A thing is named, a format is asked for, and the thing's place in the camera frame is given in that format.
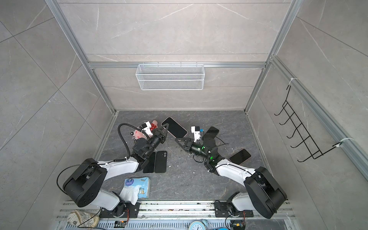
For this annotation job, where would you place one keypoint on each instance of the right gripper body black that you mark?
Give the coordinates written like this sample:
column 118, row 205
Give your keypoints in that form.
column 193, row 148

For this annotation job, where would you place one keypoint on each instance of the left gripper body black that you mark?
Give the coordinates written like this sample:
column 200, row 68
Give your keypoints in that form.
column 156, row 140

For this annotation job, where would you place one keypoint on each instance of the black phone case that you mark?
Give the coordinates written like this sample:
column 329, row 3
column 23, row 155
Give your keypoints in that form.
column 160, row 162

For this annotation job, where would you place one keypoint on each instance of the black phone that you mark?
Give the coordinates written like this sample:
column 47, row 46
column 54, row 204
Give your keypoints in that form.
column 149, row 168
column 211, row 133

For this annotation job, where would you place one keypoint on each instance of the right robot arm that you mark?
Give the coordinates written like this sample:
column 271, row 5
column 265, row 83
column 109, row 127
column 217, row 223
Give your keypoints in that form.
column 263, row 192

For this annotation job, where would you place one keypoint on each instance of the phone near right arm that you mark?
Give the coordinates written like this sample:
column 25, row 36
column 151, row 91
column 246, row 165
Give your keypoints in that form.
column 240, row 157

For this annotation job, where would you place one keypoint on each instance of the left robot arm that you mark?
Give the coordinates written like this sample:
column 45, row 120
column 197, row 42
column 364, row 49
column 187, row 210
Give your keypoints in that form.
column 84, row 186

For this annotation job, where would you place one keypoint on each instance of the black phone tilted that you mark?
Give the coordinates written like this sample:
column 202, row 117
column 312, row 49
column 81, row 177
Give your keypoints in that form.
column 211, row 133

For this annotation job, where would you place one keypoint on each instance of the pink pig plush toy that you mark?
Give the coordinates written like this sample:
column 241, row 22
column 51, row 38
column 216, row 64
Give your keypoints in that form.
column 137, row 134

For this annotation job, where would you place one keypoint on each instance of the blue tissue pack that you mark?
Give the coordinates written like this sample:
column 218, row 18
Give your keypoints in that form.
column 135, row 189

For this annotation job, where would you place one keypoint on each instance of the blue round clock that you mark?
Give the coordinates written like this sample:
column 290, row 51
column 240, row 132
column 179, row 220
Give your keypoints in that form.
column 198, row 225

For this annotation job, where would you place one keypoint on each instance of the crumpled patterned cloth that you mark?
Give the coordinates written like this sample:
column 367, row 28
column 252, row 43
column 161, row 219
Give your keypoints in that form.
column 83, row 219

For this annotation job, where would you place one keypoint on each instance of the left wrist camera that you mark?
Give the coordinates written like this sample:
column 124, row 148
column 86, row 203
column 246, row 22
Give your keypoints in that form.
column 146, row 129

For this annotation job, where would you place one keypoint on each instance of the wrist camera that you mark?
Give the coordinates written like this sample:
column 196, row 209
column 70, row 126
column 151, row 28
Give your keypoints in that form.
column 196, row 131
column 146, row 129

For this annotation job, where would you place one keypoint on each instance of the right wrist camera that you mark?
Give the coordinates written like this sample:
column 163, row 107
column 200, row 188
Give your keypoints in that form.
column 196, row 131

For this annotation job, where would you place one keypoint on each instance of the white wire basket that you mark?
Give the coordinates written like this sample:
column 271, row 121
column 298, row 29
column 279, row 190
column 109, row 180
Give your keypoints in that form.
column 170, row 76

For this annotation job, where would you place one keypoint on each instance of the aluminium mounting rail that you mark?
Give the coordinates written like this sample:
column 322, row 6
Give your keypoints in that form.
column 173, row 209

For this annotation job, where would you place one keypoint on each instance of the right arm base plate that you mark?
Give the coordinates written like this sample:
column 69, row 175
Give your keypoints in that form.
column 223, row 209

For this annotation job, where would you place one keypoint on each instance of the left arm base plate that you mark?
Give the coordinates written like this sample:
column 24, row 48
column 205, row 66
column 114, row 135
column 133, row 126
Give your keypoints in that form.
column 130, row 210

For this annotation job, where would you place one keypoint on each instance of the black wire hook rack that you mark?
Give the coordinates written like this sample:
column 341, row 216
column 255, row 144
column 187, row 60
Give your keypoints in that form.
column 300, row 130

